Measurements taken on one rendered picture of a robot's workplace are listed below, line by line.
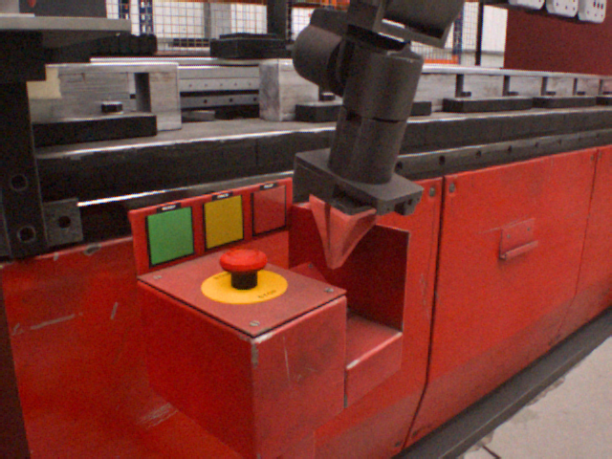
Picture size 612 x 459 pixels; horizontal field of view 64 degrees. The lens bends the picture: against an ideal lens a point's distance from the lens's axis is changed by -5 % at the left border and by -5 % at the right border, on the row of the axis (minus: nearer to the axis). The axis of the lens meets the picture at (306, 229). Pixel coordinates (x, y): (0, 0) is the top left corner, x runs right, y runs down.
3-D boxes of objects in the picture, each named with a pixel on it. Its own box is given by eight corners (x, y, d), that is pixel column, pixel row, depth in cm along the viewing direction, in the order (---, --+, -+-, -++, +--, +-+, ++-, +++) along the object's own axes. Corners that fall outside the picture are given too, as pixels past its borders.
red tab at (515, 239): (505, 260, 115) (509, 230, 113) (497, 257, 117) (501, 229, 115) (537, 247, 124) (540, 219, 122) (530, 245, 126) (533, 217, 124)
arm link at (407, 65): (389, 43, 36) (443, 51, 40) (335, 24, 41) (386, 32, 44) (366, 133, 40) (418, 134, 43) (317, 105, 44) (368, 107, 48)
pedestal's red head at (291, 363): (259, 472, 39) (250, 253, 34) (147, 389, 49) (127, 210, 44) (402, 369, 53) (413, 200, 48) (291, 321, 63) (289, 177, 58)
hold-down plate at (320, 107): (315, 122, 83) (315, 104, 82) (294, 120, 87) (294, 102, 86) (431, 115, 101) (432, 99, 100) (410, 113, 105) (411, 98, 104)
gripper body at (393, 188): (335, 163, 51) (352, 90, 48) (420, 207, 45) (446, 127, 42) (289, 172, 46) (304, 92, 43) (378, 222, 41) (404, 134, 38)
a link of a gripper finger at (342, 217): (321, 235, 55) (340, 152, 50) (374, 269, 51) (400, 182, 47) (274, 251, 50) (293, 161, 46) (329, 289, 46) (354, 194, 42)
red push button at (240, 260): (242, 307, 41) (240, 264, 40) (211, 293, 44) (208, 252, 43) (278, 292, 44) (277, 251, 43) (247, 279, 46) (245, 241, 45)
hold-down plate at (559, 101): (550, 108, 131) (551, 97, 130) (531, 107, 135) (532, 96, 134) (595, 106, 149) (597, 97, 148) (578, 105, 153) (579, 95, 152)
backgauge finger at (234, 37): (281, 54, 89) (281, 25, 88) (209, 58, 109) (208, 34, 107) (333, 56, 96) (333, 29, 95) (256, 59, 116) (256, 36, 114)
